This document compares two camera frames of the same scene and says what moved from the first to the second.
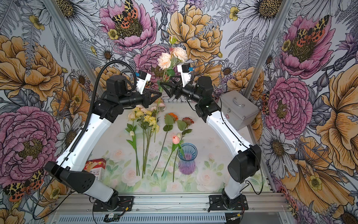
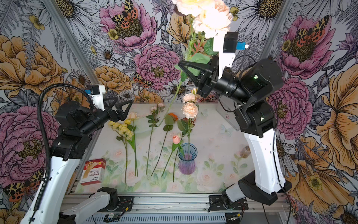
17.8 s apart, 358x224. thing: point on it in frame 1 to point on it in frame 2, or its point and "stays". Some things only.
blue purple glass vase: x=187 y=165 stays
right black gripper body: x=188 y=92 to x=229 y=84
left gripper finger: x=154 y=92 to x=115 y=98
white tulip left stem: x=132 y=133 stays
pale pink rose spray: x=144 y=109 to x=203 y=20
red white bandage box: x=96 y=167 stays
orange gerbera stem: x=169 y=118 stays
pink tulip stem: x=175 y=141 stays
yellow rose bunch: x=148 y=123 to x=124 y=129
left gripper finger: x=155 y=96 to x=122 y=114
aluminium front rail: x=83 y=203 stays
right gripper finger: x=173 y=83 to x=203 y=66
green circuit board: x=112 y=217 stays
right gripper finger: x=171 y=92 to x=196 y=80
